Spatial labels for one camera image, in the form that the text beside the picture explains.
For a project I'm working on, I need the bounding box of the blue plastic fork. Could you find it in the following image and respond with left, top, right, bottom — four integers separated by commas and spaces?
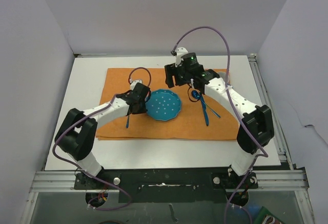
126, 115, 130, 128

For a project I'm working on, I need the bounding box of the blue plastic spoon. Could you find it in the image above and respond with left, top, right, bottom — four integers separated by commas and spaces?
191, 89, 221, 118

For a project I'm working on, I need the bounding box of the blue polka dot plate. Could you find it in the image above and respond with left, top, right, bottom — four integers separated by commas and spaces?
146, 89, 182, 121

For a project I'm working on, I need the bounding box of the blue plastic knife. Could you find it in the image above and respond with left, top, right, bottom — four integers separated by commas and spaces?
200, 95, 209, 127

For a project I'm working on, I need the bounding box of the orange cloth placemat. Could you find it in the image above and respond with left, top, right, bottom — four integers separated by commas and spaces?
96, 68, 239, 140

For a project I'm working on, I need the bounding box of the blue white mug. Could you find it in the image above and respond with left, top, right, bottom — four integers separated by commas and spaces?
217, 72, 230, 82

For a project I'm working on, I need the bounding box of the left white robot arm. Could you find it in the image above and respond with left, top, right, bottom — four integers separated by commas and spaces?
52, 82, 151, 189

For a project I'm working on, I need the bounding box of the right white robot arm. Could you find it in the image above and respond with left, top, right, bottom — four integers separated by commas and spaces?
165, 52, 274, 188

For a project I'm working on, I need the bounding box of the green object at corner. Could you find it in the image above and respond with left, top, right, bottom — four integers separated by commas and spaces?
252, 207, 283, 224

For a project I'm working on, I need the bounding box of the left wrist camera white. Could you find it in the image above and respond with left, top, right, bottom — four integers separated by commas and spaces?
130, 79, 142, 90

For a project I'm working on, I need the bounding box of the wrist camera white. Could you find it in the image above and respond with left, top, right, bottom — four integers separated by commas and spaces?
130, 79, 142, 90
171, 47, 188, 67

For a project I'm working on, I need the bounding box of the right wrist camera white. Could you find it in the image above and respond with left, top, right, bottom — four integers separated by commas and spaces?
171, 47, 188, 67

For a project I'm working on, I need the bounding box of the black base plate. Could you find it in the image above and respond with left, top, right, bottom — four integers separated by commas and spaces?
74, 167, 258, 207

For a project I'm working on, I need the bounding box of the aluminium frame rail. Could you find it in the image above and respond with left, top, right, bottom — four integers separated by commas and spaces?
21, 54, 314, 223

